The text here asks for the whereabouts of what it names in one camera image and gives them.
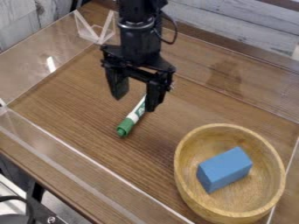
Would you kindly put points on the clear acrylic corner bracket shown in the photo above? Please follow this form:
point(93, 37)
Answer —
point(99, 34)

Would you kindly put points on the blue foam block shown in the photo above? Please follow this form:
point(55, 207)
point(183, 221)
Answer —
point(223, 169)

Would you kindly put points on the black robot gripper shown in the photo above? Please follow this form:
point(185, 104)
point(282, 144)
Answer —
point(136, 59)

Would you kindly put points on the clear acrylic tray wall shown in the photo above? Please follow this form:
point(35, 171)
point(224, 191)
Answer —
point(105, 198)

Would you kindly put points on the green and white marker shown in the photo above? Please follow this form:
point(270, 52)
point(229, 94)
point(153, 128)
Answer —
point(127, 124)

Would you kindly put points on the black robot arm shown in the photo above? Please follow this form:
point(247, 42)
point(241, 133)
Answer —
point(137, 11)

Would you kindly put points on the black metal table frame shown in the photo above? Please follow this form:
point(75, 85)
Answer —
point(21, 198)

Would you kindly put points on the brown wooden bowl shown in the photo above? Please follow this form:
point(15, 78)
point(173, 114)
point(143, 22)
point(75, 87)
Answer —
point(244, 201)

